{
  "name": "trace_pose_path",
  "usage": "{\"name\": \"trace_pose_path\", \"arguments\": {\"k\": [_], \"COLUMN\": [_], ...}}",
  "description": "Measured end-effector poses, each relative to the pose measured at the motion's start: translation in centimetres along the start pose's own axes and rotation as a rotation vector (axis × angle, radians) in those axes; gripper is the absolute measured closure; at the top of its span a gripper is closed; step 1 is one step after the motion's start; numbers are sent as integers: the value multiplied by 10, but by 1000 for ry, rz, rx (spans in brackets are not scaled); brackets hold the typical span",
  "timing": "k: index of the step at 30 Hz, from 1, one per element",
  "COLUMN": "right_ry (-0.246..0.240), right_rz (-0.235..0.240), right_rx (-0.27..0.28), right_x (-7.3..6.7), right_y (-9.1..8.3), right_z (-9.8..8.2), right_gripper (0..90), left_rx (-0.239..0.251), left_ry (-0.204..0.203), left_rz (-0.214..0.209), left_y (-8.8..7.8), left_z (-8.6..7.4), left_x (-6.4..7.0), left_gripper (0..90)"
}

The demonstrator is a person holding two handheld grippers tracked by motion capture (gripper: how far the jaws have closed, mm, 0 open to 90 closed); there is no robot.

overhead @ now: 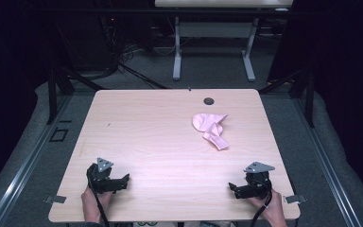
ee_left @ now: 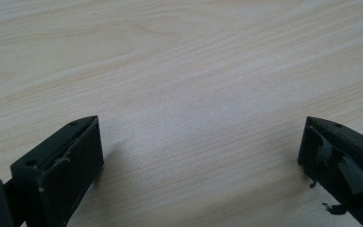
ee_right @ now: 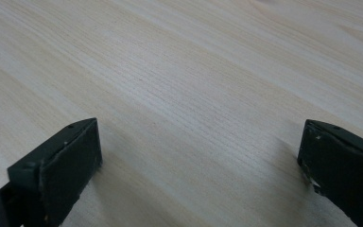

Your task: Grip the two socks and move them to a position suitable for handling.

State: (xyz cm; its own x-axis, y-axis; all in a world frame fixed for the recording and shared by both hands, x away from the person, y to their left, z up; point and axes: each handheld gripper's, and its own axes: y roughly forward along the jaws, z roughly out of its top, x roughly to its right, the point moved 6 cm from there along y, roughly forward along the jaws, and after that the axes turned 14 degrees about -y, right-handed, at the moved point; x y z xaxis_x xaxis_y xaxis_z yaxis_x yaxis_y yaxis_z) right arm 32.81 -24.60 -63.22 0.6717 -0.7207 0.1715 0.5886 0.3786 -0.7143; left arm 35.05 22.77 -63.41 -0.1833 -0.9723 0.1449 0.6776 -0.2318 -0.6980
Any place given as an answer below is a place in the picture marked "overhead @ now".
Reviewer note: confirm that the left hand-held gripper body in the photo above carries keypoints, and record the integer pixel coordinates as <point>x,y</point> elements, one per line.
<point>100,179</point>

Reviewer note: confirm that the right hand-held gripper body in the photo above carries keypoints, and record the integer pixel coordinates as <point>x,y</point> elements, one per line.
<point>256,181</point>

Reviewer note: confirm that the person's left hand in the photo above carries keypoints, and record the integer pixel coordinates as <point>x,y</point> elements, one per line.
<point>91,205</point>

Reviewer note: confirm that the person's right hand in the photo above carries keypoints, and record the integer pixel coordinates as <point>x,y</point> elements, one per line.
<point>272,208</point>

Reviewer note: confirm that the pink crumpled cloth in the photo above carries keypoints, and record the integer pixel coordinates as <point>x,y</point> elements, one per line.
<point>211,127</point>

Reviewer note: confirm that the white desk with metal legs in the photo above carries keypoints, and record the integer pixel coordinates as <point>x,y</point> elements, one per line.
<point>216,30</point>

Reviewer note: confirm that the grey metal table bracket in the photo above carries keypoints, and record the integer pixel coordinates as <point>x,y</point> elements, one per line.
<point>55,199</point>
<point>295,199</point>

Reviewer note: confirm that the aluminium floor rail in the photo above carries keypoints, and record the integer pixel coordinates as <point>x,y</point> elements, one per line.
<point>22,170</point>
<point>326,167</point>

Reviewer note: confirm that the black metal frame stand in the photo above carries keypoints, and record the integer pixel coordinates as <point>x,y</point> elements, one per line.
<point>53,94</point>
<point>308,97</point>

